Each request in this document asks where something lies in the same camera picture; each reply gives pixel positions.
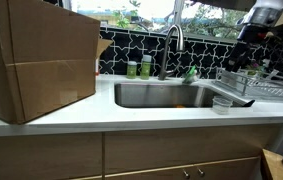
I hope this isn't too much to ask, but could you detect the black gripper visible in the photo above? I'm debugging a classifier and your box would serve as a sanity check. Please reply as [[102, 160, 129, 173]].
[[225, 41, 251, 73]]

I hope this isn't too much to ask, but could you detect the small green pink plant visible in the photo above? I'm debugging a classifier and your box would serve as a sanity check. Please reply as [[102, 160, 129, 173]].
[[245, 60, 271, 77]]

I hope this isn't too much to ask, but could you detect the green dish brush holder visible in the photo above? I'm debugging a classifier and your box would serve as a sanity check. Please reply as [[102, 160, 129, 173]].
[[182, 64, 199, 85]]

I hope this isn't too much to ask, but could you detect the clear plastic container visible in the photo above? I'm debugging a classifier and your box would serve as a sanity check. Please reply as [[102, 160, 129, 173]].
[[211, 95, 234, 116]]

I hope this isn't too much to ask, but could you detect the curved steel kitchen faucet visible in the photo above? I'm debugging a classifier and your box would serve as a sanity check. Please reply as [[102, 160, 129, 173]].
[[157, 23, 185, 81]]

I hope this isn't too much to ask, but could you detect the stainless steel sink basin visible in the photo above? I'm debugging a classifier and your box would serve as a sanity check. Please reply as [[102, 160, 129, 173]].
[[114, 82, 251, 109]]

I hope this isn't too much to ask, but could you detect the tall green soap bottle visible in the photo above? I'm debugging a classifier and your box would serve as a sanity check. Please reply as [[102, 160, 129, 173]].
[[140, 54, 153, 81]]

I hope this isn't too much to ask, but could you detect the kitchen window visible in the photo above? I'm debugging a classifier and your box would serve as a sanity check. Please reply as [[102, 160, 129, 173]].
[[62, 0, 259, 43]]

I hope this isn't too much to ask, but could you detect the wide wooden cabinet drawer front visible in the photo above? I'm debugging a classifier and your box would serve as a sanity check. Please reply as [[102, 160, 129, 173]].
[[104, 124, 277, 175]]

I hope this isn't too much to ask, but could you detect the short green soap bottle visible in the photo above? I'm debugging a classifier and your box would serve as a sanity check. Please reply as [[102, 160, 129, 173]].
[[126, 60, 138, 80]]

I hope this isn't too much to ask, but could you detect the wooden cabinet door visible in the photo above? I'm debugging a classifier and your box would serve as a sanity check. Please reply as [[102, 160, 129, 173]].
[[104, 156, 262, 180]]

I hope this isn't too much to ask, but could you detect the light wooden box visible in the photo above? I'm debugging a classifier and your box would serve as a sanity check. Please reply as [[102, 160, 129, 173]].
[[260, 148, 283, 180]]

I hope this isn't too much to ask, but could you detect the round metal cabinet knob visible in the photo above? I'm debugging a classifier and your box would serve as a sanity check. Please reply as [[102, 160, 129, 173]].
[[182, 168, 191, 180], [196, 167, 206, 178]]

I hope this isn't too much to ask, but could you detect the large brown cardboard box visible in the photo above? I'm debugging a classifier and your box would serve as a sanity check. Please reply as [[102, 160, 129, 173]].
[[0, 0, 114, 125]]

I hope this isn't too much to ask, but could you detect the narrow wooden cabinet drawer front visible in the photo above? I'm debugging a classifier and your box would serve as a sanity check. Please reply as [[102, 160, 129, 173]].
[[0, 132, 103, 180]]

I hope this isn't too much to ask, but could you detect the metal wire drying rack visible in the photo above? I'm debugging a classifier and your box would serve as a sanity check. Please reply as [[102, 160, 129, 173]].
[[213, 67, 283, 103]]

